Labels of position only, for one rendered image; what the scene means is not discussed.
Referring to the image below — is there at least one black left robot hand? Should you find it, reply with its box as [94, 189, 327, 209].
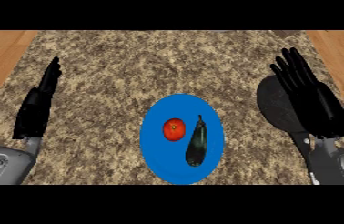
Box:
[10, 56, 63, 140]

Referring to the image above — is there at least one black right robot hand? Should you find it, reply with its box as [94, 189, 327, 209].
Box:
[268, 46, 344, 139]

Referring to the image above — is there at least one dark grey frying pan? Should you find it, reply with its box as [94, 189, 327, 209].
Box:
[255, 75, 321, 186]

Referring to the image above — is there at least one red tomato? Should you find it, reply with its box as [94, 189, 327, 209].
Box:
[161, 117, 187, 142]

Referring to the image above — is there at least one blue oval plate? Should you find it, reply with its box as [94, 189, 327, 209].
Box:
[138, 93, 225, 186]

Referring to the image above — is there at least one dark green eggplant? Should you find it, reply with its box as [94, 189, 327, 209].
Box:
[184, 114, 209, 168]

